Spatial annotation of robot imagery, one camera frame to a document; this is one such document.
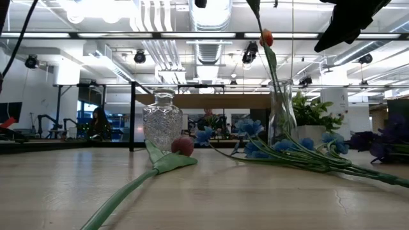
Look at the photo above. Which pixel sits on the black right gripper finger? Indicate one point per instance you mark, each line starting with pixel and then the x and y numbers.
pixel 332 38
pixel 353 36

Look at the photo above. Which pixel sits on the smooth clear glass vase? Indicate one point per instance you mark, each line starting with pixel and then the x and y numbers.
pixel 289 127

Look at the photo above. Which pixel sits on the purple flower bunch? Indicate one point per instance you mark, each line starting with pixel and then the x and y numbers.
pixel 364 140

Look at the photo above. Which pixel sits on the blue flower bunch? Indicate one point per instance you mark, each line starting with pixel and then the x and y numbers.
pixel 250 127

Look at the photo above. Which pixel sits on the textured cut-glass vase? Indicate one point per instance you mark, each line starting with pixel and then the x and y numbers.
pixel 162 121

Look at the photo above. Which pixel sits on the black background robot arm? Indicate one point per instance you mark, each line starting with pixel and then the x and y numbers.
pixel 70 122
pixel 48 119

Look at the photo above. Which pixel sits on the black ceiling spotlight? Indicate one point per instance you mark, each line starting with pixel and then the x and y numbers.
pixel 305 80
pixel 233 83
pixel 250 52
pixel 365 58
pixel 139 57
pixel 31 61

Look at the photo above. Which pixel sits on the green plant white pot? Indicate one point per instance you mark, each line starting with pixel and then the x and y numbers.
pixel 314 111

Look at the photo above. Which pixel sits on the black background monitor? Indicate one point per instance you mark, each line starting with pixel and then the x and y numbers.
pixel 11 110
pixel 397 107

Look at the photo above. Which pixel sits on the person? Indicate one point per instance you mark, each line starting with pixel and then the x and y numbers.
pixel 99 124

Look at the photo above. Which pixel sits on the red and black clamp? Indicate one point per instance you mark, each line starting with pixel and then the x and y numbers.
pixel 12 134

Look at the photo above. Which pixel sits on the silver ventilation duct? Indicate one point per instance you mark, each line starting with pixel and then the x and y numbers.
pixel 209 52

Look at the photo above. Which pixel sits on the black overhead camera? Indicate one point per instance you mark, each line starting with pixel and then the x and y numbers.
pixel 200 3

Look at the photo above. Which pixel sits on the wooden shelf black frame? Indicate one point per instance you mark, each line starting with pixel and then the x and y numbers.
pixel 207 100

